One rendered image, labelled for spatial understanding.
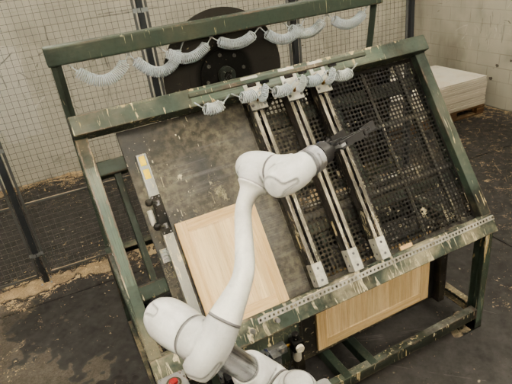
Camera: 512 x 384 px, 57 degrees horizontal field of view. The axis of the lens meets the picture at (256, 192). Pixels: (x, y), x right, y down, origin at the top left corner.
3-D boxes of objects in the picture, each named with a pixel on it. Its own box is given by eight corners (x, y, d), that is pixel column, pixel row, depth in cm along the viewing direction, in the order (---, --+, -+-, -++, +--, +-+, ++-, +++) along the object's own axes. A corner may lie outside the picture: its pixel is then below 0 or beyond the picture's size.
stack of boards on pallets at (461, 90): (344, 155, 619) (343, 114, 594) (305, 133, 705) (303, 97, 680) (484, 113, 697) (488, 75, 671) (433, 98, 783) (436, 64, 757)
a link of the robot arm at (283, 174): (314, 150, 139) (283, 146, 148) (278, 174, 131) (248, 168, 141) (321, 182, 143) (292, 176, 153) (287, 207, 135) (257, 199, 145)
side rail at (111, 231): (147, 359, 225) (148, 362, 214) (75, 146, 234) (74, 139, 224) (158, 353, 227) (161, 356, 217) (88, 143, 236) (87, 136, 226)
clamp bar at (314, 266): (310, 289, 250) (331, 289, 228) (235, 86, 261) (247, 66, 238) (326, 282, 254) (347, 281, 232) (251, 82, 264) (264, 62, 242)
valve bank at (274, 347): (226, 419, 222) (219, 383, 211) (216, 397, 234) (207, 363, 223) (315, 373, 240) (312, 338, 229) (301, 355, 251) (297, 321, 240)
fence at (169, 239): (198, 338, 228) (200, 339, 224) (135, 158, 236) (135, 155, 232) (207, 334, 230) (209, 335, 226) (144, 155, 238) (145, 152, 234)
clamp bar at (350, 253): (346, 273, 259) (369, 272, 236) (270, 77, 269) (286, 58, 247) (360, 267, 262) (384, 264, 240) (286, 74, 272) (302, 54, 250)
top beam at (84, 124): (74, 143, 229) (72, 137, 219) (68, 124, 229) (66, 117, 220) (420, 56, 306) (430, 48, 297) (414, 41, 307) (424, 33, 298)
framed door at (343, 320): (317, 348, 296) (318, 350, 294) (312, 279, 271) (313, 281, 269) (425, 296, 328) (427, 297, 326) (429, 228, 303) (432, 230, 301)
